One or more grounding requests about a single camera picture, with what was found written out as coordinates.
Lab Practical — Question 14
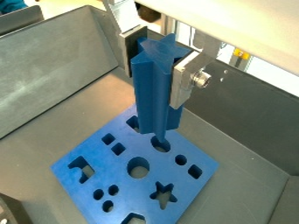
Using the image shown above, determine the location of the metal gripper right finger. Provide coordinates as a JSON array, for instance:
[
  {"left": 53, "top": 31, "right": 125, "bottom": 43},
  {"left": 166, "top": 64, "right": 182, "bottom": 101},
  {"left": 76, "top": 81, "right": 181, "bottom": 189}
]
[{"left": 169, "top": 30, "right": 221, "bottom": 109}]

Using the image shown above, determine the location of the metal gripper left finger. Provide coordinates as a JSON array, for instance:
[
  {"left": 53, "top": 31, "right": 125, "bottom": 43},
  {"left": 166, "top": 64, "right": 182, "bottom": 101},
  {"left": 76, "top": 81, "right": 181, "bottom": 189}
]
[{"left": 102, "top": 0, "right": 146, "bottom": 77}]

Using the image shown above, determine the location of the blue star-shaped peg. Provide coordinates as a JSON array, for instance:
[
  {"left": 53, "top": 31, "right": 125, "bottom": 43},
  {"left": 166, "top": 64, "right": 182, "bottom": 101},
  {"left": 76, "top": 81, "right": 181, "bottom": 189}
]
[{"left": 130, "top": 33, "right": 190, "bottom": 143}]

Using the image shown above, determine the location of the grey metal tray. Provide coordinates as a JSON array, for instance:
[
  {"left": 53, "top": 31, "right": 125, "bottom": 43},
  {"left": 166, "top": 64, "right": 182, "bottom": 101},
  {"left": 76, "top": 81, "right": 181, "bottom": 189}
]
[{"left": 0, "top": 7, "right": 299, "bottom": 224}]

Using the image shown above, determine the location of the blue shape-sorting board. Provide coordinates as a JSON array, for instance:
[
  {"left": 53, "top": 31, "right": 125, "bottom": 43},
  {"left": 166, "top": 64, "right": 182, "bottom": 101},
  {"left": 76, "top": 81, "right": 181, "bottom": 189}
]
[{"left": 50, "top": 107, "right": 218, "bottom": 224}]

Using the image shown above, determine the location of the black block at corner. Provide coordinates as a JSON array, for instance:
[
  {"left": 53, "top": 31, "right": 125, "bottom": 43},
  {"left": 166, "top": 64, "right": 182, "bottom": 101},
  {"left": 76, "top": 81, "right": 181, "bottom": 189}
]
[{"left": 0, "top": 193, "right": 33, "bottom": 224}]

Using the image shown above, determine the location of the yellow-tagged metal frame post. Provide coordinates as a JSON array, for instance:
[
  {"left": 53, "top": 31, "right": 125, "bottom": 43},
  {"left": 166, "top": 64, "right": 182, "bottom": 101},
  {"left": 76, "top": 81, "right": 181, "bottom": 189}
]
[{"left": 228, "top": 48, "right": 250, "bottom": 71}]

